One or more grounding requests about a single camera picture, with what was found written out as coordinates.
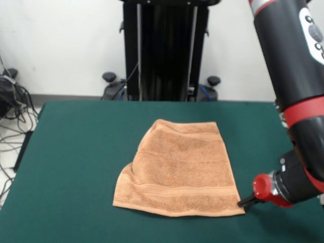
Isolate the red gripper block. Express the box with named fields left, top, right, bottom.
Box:
left=237, top=173, right=294, bottom=210

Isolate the orange terry towel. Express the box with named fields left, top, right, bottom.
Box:
left=112, top=118, right=246, bottom=218

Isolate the dark green table cloth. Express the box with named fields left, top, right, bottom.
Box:
left=0, top=101, right=324, bottom=243

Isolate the black pedestal foot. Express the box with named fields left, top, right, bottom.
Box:
left=197, top=75, right=222, bottom=101
left=0, top=67, right=20, bottom=119
left=101, top=71, right=129, bottom=101

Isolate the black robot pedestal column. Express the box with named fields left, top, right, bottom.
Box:
left=118, top=0, right=221, bottom=102

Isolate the black cable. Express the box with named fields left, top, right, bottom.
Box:
left=111, top=62, right=140, bottom=101

